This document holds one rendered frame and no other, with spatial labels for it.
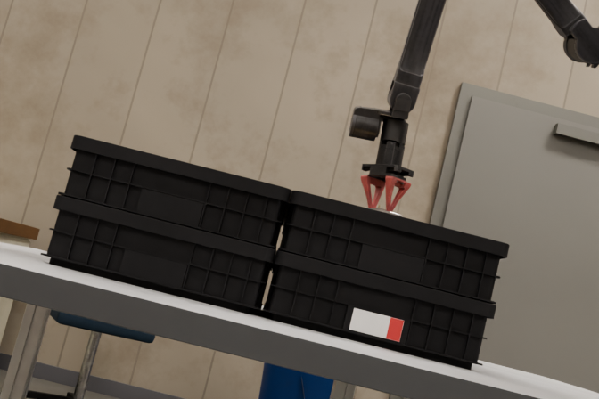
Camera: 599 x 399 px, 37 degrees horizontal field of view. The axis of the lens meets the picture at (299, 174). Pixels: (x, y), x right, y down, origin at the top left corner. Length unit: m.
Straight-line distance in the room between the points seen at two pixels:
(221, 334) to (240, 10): 4.14
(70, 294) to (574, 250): 4.29
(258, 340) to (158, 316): 0.13
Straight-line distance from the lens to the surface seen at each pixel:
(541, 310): 5.15
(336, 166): 5.00
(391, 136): 1.94
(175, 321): 1.13
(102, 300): 1.14
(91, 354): 4.04
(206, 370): 4.95
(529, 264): 5.13
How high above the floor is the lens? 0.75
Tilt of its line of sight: 8 degrees up
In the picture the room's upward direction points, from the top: 14 degrees clockwise
